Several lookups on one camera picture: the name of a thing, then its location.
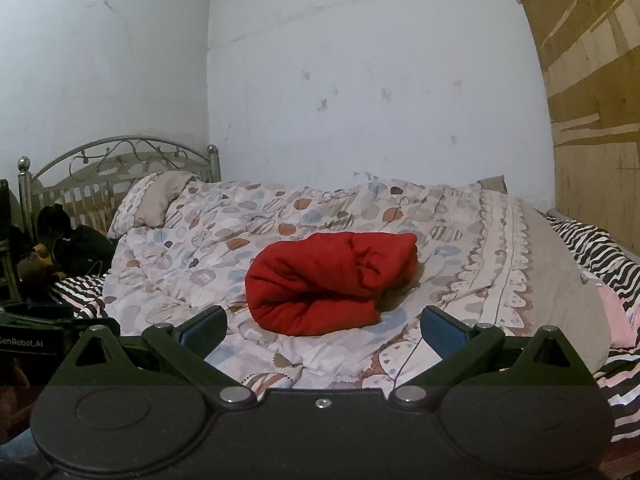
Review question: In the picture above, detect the beige patterned pillow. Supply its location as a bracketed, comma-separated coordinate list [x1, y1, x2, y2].
[107, 171, 195, 238]

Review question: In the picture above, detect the red long-sleeve dress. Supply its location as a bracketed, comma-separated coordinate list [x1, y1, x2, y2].
[245, 232, 419, 336]

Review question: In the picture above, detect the patterned white duvet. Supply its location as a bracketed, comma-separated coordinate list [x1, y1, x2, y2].
[103, 178, 612, 393]

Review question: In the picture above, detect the black white striped bedsheet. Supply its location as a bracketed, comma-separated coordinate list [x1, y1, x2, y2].
[51, 202, 639, 441]

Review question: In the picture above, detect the pink cloth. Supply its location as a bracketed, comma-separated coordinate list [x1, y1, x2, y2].
[597, 285, 639, 349]

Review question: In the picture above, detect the metal bed headboard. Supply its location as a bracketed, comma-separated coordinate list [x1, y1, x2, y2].
[17, 134, 221, 238]

